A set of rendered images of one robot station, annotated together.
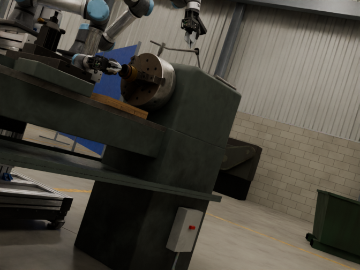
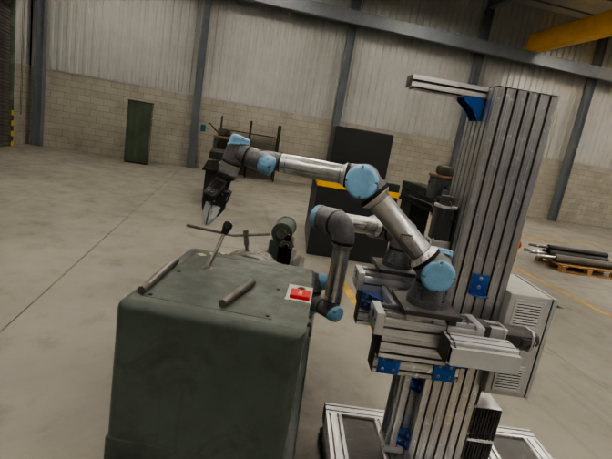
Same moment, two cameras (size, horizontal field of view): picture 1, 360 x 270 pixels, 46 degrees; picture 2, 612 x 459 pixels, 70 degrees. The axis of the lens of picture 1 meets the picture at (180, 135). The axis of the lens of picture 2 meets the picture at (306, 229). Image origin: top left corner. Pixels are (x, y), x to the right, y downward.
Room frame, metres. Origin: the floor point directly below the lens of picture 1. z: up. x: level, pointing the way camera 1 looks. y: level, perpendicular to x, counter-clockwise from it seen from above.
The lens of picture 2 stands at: (3.91, -0.56, 1.72)
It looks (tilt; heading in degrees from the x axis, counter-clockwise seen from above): 12 degrees down; 144
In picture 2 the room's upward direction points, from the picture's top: 10 degrees clockwise
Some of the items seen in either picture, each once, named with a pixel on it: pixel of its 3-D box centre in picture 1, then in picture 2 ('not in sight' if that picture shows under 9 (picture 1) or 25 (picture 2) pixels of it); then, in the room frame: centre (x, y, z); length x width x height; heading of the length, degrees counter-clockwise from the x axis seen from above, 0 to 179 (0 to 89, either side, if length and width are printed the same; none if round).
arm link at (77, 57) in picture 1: (82, 61); (315, 280); (2.38, 0.65, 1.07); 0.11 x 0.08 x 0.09; 52
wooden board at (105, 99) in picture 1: (105, 102); not in sight; (2.23, 0.43, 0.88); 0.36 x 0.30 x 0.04; 52
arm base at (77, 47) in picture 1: (81, 49); (428, 290); (2.88, 0.82, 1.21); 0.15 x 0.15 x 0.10
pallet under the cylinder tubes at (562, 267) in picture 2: not in sight; (575, 266); (0.14, 8.88, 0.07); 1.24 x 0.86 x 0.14; 62
